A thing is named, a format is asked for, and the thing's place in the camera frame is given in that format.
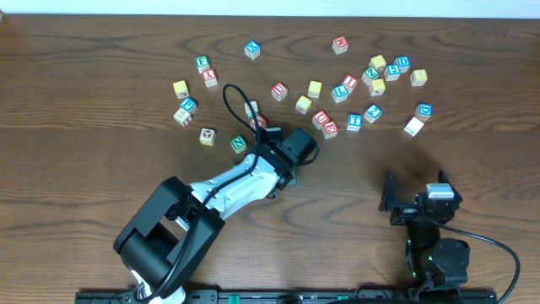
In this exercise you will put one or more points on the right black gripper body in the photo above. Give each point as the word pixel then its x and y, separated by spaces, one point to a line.
pixel 407 212

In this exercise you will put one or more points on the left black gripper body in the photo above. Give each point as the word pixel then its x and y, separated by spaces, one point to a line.
pixel 285 181

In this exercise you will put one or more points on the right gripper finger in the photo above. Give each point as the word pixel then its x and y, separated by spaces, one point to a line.
pixel 442 178
pixel 389 198

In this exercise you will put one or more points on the green B block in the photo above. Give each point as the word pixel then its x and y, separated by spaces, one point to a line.
pixel 294 180

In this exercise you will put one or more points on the blue T block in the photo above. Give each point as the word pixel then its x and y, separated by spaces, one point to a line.
pixel 354 122

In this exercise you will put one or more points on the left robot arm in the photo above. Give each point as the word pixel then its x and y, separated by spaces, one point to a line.
pixel 166 240

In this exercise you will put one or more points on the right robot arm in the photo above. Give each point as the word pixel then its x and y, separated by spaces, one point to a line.
pixel 437 263

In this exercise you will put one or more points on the red E block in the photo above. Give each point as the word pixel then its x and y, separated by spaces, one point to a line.
pixel 329 129

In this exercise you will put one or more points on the red U block lower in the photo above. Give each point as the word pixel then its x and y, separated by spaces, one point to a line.
pixel 320 118

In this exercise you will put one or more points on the red u block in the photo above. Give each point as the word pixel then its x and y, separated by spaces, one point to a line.
pixel 279 91
pixel 320 118

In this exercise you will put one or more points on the red A block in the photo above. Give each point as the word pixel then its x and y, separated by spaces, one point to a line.
pixel 259 120

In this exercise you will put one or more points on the plain wood block right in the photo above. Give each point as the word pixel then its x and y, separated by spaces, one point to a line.
pixel 414 126

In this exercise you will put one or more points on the red U block upper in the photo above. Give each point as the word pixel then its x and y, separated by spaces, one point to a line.
pixel 279 91

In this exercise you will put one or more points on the green N block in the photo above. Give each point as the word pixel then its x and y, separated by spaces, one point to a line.
pixel 238 144

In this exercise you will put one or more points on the wood block green side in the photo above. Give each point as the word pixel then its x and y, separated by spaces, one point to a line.
pixel 251 109

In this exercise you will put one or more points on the blue L block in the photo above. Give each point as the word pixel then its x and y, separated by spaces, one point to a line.
pixel 339 93

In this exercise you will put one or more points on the blue D block lower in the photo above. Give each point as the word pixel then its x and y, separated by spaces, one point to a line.
pixel 424 111

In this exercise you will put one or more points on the blue d block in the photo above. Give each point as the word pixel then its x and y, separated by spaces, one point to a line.
pixel 403 63
pixel 424 111

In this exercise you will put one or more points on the blue 2 block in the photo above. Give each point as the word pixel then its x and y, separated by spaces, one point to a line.
pixel 372 113

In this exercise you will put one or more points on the red I block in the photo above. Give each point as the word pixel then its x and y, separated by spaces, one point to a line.
pixel 350 82

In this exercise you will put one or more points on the wood picture block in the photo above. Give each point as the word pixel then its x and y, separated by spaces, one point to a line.
pixel 207 136

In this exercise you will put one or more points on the yellow block below Z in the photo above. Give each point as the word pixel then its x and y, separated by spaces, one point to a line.
pixel 377 87

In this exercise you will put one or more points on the green Z block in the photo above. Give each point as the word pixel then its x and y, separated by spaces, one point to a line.
pixel 369 75

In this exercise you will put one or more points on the yellow 8 block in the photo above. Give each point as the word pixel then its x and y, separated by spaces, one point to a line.
pixel 418 77

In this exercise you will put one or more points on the red H block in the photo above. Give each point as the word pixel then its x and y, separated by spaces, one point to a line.
pixel 340 45

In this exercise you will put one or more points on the blue X block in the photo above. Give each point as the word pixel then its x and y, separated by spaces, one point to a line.
pixel 252 49

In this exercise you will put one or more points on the blue 5 block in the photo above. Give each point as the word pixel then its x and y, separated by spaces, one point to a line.
pixel 392 72

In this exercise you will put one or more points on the red Y block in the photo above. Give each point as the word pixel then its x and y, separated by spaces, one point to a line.
pixel 210 77

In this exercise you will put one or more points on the blue P block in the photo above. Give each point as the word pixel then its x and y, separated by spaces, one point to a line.
pixel 189 105

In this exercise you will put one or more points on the blue D block upper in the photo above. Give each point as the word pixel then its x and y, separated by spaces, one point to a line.
pixel 403 63

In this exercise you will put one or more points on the plain wood red-sided block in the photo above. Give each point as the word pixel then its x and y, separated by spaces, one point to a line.
pixel 182 117

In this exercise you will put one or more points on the green F block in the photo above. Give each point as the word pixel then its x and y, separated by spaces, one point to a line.
pixel 202 63

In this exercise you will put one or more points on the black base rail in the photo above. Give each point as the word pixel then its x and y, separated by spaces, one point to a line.
pixel 368 295

